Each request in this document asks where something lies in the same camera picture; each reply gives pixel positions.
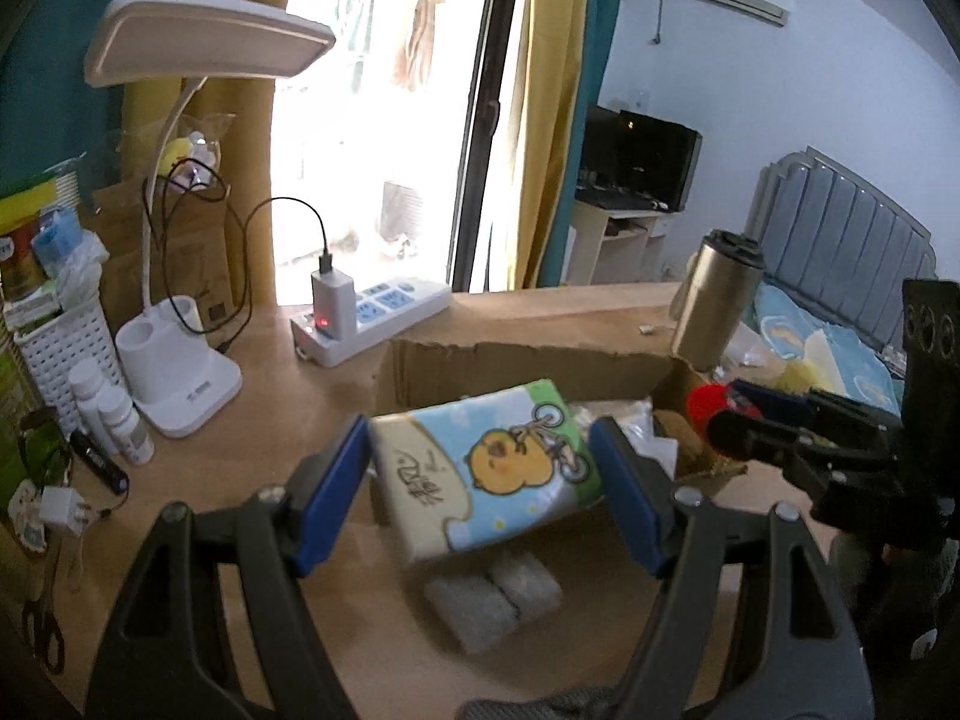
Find hanging beige shirt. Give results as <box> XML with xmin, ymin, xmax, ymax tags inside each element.
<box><xmin>390</xmin><ymin>0</ymin><xmax>443</xmax><ymax>95</ymax></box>

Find black scissors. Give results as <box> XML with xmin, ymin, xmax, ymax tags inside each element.
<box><xmin>21</xmin><ymin>540</ymin><xmax>65</xmax><ymax>676</ymax></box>

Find narrow yellow curtain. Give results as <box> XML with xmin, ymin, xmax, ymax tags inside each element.
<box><xmin>514</xmin><ymin>0</ymin><xmax>593</xmax><ymax>290</ymax></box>

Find green plastic wrapper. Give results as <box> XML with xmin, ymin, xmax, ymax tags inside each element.
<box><xmin>19</xmin><ymin>409</ymin><xmax>76</xmax><ymax>488</ymax></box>

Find brown paper bag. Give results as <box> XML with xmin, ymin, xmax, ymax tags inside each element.
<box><xmin>90</xmin><ymin>180</ymin><xmax>248</xmax><ymax>331</ymax></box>

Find clear plastic wrapper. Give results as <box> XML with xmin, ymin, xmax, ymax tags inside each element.
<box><xmin>712</xmin><ymin>326</ymin><xmax>773</xmax><ymax>383</ymax></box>

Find dark sliding door frame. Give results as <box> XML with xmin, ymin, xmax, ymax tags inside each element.
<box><xmin>450</xmin><ymin>0</ymin><xmax>530</xmax><ymax>293</ymax></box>

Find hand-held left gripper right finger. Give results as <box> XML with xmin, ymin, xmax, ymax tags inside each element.
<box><xmin>589</xmin><ymin>416</ymin><xmax>875</xmax><ymax>720</ymax></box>

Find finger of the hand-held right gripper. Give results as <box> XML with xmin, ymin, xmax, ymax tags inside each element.
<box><xmin>726</xmin><ymin>381</ymin><xmax>902</xmax><ymax>436</ymax></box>
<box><xmin>707</xmin><ymin>411</ymin><xmax>842</xmax><ymax>475</ymax></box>

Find white foam packing piece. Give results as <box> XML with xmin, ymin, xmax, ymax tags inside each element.
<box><xmin>424</xmin><ymin>566</ymin><xmax>518</xmax><ymax>653</ymax></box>

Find green yellow plastic package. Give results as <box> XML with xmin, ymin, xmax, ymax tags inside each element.
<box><xmin>0</xmin><ymin>161</ymin><xmax>82</xmax><ymax>215</ymax></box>

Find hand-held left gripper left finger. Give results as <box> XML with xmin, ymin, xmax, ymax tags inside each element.
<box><xmin>86</xmin><ymin>412</ymin><xmax>372</xmax><ymax>720</ymax></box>

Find cartoon print tissue pack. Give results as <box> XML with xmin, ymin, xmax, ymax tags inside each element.
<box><xmin>367</xmin><ymin>377</ymin><xmax>607</xmax><ymax>563</ymax></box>

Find stainless steel tumbler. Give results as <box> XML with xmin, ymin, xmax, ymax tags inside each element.
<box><xmin>670</xmin><ymin>229</ymin><xmax>764</xmax><ymax>368</ymax></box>

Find white charger plug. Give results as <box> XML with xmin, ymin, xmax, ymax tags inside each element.
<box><xmin>311</xmin><ymin>270</ymin><xmax>357</xmax><ymax>338</ymax></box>

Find wide yellow curtain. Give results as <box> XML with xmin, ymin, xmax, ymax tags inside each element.
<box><xmin>124</xmin><ymin>0</ymin><xmax>305</xmax><ymax>308</ymax></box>

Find clear bag of cotton swabs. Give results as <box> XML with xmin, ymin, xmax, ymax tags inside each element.
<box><xmin>570</xmin><ymin>396</ymin><xmax>680</xmax><ymax>477</ymax></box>

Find small printed card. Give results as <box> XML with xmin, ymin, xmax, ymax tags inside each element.
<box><xmin>7</xmin><ymin>480</ymin><xmax>53</xmax><ymax>556</ymax></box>

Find narrow teal curtain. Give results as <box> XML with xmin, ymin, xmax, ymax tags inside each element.
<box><xmin>540</xmin><ymin>0</ymin><xmax>631</xmax><ymax>287</ymax></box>

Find hanging blue shirt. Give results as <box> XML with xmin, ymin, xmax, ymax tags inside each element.
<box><xmin>337</xmin><ymin>0</ymin><xmax>383</xmax><ymax>83</ymax></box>

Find small white bottle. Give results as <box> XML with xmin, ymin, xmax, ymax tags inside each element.
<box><xmin>97</xmin><ymin>384</ymin><xmax>156</xmax><ymax>464</ymax></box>
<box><xmin>69</xmin><ymin>358</ymin><xmax>113</xmax><ymax>436</ymax></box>

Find yellow brown tin can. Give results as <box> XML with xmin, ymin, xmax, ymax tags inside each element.
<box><xmin>0</xmin><ymin>210</ymin><xmax>53</xmax><ymax>308</ymax></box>

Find grey padded headboard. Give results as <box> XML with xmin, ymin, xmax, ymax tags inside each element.
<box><xmin>746</xmin><ymin>146</ymin><xmax>938</xmax><ymax>353</ymax></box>

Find black charging cable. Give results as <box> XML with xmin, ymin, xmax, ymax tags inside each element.
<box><xmin>142</xmin><ymin>161</ymin><xmax>331</xmax><ymax>357</ymax></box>

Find blue white plastic packet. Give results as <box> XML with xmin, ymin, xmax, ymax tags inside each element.
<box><xmin>34</xmin><ymin>210</ymin><xmax>83</xmax><ymax>275</ymax></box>

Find person's grey clothing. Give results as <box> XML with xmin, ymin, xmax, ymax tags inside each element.
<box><xmin>457</xmin><ymin>686</ymin><xmax>623</xmax><ymax>720</ymax></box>

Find white plug adapter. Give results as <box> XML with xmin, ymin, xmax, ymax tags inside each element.
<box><xmin>37</xmin><ymin>486</ymin><xmax>98</xmax><ymax>537</ymax></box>

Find white desk lamp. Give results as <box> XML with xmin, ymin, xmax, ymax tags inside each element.
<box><xmin>84</xmin><ymin>0</ymin><xmax>336</xmax><ymax>440</ymax></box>

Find brown cardboard box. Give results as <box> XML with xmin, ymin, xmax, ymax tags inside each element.
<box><xmin>371</xmin><ymin>337</ymin><xmax>751</xmax><ymax>526</ymax></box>

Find small white computer desk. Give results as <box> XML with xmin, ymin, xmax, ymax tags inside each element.
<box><xmin>564</xmin><ymin>191</ymin><xmax>680</xmax><ymax>287</ymax></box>

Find black computer monitor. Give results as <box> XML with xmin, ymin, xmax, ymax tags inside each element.
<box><xmin>582</xmin><ymin>105</ymin><xmax>623</xmax><ymax>190</ymax></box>

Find clear bag with yellow toy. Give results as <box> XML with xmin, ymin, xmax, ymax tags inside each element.
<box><xmin>120</xmin><ymin>112</ymin><xmax>237</xmax><ymax>188</ymax></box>

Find black computer tower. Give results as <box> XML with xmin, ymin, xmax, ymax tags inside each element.
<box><xmin>619</xmin><ymin>111</ymin><xmax>704</xmax><ymax>212</ymax></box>

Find wide teal curtain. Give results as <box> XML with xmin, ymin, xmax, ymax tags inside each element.
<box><xmin>0</xmin><ymin>0</ymin><xmax>173</xmax><ymax>188</ymax></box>

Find blue printed blanket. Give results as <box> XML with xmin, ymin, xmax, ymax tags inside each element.
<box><xmin>750</xmin><ymin>281</ymin><xmax>912</xmax><ymax>421</ymax></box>

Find small black flashlight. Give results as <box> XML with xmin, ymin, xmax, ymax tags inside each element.
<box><xmin>69</xmin><ymin>429</ymin><xmax>130</xmax><ymax>494</ymax></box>

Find red plush item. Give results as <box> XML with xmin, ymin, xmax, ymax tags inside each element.
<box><xmin>686</xmin><ymin>382</ymin><xmax>762</xmax><ymax>440</ymax></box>

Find white power strip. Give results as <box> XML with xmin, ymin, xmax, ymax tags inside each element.
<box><xmin>290</xmin><ymin>276</ymin><xmax>452</xmax><ymax>368</ymax></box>

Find white plastic basket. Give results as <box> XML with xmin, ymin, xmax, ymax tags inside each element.
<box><xmin>13</xmin><ymin>304</ymin><xmax>125</xmax><ymax>436</ymax></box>

